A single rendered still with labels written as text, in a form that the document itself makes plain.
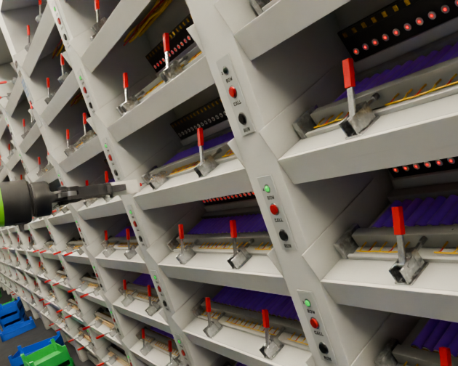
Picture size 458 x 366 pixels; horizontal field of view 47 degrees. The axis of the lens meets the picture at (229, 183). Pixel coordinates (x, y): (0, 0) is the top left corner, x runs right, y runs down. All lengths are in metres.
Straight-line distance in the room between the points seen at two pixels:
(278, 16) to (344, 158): 0.20
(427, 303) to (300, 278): 0.24
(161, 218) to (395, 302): 0.85
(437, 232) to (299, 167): 0.20
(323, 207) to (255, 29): 0.28
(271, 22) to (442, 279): 0.38
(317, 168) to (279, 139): 0.09
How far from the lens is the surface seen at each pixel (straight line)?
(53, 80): 2.16
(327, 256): 0.81
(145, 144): 1.44
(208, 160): 1.01
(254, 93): 0.78
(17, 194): 1.15
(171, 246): 1.42
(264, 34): 0.74
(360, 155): 0.65
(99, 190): 1.17
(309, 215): 0.80
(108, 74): 1.45
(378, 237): 0.78
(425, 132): 0.58
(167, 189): 1.17
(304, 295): 0.85
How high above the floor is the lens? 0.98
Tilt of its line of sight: 4 degrees down
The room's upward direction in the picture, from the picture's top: 20 degrees counter-clockwise
